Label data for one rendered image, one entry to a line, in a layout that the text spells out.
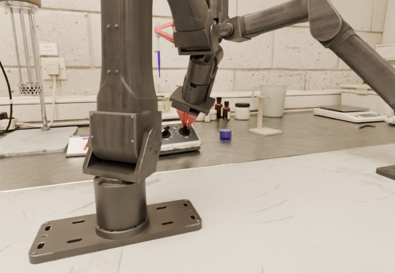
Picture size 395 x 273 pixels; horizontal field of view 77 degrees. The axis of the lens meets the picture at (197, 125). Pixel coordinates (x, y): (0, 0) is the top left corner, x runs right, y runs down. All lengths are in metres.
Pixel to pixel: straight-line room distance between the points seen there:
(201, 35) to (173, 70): 0.71
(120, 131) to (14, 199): 0.26
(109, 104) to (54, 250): 0.17
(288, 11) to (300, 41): 0.85
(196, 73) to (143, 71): 0.26
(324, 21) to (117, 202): 0.55
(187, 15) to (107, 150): 0.29
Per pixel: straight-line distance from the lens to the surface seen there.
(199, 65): 0.55
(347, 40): 0.66
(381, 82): 0.65
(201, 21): 0.50
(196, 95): 0.58
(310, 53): 1.59
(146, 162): 0.30
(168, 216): 0.37
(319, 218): 0.42
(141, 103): 0.30
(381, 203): 0.51
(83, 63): 1.18
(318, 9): 0.66
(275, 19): 0.71
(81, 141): 0.72
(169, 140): 0.64
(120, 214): 0.32
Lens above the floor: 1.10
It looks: 11 degrees down
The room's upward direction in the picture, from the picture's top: straight up
